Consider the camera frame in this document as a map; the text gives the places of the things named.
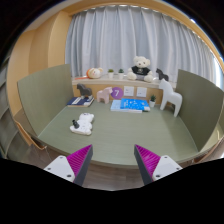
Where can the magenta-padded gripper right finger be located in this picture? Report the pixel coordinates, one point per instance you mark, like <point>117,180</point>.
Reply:
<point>148,160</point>

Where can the dark blue book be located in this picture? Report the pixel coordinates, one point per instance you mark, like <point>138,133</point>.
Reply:
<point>76,101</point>

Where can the orange and cream plush toy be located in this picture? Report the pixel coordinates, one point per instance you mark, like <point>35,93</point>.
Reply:
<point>94,73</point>

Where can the wooden desk back ledge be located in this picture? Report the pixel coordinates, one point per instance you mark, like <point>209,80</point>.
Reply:
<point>100,83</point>

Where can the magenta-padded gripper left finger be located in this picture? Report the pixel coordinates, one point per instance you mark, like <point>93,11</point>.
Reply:
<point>78,160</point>

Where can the white wall socket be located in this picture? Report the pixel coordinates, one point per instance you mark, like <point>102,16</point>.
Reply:
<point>129,91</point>
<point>141,92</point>

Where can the small plant in white pot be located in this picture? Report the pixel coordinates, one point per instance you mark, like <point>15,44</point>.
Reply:
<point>121,75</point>
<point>110,75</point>
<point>152,102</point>

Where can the round purple number sign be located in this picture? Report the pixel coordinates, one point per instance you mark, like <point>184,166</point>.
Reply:
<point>117,93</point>

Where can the grey-white curtain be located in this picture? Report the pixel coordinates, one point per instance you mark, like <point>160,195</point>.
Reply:
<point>116,36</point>

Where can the small black wooden horse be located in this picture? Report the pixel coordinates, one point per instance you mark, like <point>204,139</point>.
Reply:
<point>162,75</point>

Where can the white bear-shaped power strip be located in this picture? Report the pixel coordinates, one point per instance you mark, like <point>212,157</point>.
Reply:
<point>85,125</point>

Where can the bright blue book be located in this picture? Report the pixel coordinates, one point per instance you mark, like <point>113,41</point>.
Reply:
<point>134,104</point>

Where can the wooden chair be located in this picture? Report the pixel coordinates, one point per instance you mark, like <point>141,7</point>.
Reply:
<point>26,136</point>

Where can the large white wooden horse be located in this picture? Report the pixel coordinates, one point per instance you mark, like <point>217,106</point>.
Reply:
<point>169,95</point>

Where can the pink wooden horse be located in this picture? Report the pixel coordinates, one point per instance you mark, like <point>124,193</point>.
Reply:
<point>104,94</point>

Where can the cream teddy bear black shirt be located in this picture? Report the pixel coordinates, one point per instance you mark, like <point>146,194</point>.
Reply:
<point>141,69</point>

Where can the dark grey wooden horse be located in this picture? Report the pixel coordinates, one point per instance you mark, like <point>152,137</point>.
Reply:
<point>84,90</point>

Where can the green desk partition panel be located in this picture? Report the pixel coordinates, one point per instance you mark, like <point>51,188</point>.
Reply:
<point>200,106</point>
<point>45,96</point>

